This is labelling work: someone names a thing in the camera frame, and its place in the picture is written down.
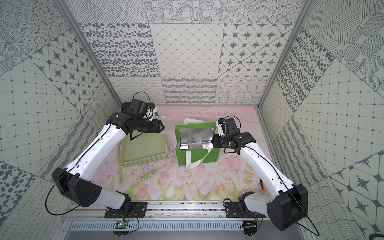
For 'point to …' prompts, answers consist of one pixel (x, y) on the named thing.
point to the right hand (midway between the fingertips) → (215, 143)
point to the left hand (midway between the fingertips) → (158, 124)
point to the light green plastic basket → (146, 147)
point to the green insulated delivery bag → (193, 143)
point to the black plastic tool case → (125, 106)
